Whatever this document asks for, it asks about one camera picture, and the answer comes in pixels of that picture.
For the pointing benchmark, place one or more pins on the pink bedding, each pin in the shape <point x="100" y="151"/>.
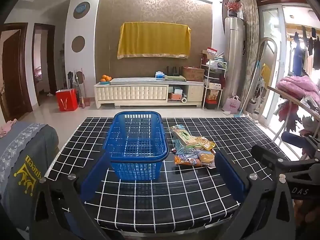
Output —
<point x="38" y="73"/>

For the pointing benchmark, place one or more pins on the red white box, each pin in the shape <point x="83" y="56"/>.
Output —
<point x="211" y="51"/>

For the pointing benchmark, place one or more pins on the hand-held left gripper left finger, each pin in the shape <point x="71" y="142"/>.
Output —
<point x="96" y="175"/>

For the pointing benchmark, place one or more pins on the patterned curtain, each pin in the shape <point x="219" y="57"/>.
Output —
<point x="251" y="42"/>

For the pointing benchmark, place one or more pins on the red gift bag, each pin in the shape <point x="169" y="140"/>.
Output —
<point x="67" y="101"/>

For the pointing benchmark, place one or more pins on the brown round wall disc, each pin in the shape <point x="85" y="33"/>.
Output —
<point x="82" y="75"/>
<point x="78" y="44"/>

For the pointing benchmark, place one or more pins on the light blue mop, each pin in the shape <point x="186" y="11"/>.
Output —
<point x="250" y="87"/>

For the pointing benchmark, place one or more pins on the small orange snack packet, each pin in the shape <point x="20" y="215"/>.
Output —
<point x="185" y="160"/>

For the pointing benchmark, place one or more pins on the clothes drying rack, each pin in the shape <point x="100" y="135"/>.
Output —
<point x="287" y="95"/>

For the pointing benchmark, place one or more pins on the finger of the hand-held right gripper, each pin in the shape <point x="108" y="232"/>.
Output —
<point x="295" y="140"/>
<point x="265" y="155"/>

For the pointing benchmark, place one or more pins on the grey crown-print cushion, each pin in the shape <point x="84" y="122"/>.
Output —
<point x="15" y="160"/>

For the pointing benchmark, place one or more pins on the orange box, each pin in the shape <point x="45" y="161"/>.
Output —
<point x="173" y="96"/>

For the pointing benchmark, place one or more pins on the blue plastic basket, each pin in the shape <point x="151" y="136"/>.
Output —
<point x="137" y="113"/>

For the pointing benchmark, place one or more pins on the clear cracker packet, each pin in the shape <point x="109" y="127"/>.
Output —
<point x="181" y="148"/>

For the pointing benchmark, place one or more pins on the blue plate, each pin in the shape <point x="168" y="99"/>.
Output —
<point x="104" y="82"/>

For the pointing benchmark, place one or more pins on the pink cloth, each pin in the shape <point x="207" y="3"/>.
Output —
<point x="6" y="127"/>

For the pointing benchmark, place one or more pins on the white tv cabinet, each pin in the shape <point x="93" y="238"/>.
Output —
<point x="130" y="93"/>

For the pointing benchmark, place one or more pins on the yellow cloth cover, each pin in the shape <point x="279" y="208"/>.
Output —
<point x="152" y="40"/>

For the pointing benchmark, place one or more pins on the cardboard box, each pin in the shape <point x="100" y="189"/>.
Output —
<point x="192" y="73"/>

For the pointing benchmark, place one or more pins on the red hanging cloth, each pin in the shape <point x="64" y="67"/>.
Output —
<point x="286" y="112"/>

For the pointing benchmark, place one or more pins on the broom with red dustpan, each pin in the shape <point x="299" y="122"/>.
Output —
<point x="85" y="102"/>

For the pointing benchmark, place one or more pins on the black grid tablecloth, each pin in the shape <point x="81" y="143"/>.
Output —
<point x="175" y="192"/>

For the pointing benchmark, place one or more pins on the blue tissue box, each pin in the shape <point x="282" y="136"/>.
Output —
<point x="159" y="75"/>

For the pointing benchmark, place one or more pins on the hanging dark clothes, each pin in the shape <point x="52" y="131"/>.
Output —
<point x="298" y="57"/>

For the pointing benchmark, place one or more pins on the standing air conditioner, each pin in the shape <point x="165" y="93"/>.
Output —
<point x="233" y="55"/>

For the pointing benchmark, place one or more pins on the green label cracker packet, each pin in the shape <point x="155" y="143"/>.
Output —
<point x="186" y="137"/>

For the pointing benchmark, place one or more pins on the pink tote bag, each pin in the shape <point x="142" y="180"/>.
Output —
<point x="232" y="105"/>

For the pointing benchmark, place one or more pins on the black floor tool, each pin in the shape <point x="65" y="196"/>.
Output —
<point x="70" y="80"/>

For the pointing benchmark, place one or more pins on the light blue cookie packet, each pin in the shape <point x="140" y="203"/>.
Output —
<point x="206" y="158"/>

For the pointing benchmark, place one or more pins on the arched standing mirror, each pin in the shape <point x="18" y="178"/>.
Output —
<point x="268" y="55"/>

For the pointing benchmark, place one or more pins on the blue round wall disc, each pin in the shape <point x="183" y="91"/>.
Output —
<point x="80" y="9"/>

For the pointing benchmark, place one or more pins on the brown wooden door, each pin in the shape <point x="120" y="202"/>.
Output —
<point x="12" y="75"/>

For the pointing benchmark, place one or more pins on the pink blanket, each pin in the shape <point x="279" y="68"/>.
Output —
<point x="297" y="86"/>

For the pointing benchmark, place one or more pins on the orange yellow snack packet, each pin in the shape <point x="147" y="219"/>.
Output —
<point x="207" y="143"/>

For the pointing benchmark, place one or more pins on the person's right hand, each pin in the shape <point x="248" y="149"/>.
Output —
<point x="308" y="212"/>

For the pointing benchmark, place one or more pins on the green folded cloth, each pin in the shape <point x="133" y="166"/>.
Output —
<point x="175" y="78"/>

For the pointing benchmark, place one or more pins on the light blue box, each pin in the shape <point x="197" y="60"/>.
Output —
<point x="178" y="90"/>

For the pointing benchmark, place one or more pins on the white metal shelf rack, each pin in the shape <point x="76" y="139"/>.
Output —
<point x="226" y="80"/>

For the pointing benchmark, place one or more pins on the sliding glass door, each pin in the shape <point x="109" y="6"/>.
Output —
<point x="281" y="85"/>

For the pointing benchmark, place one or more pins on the black router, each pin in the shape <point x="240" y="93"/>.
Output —
<point x="173" y="72"/>

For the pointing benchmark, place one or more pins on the orange snack bag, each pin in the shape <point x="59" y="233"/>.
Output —
<point x="213" y="95"/>

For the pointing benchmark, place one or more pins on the pile of oranges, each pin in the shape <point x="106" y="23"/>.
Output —
<point x="106" y="78"/>

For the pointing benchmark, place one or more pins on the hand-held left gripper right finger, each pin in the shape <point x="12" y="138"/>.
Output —
<point x="230" y="177"/>

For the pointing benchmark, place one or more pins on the vase of red flowers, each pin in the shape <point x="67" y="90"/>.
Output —
<point x="233" y="8"/>

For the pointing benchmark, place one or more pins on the white paper roll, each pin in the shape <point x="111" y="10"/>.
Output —
<point x="184" y="100"/>

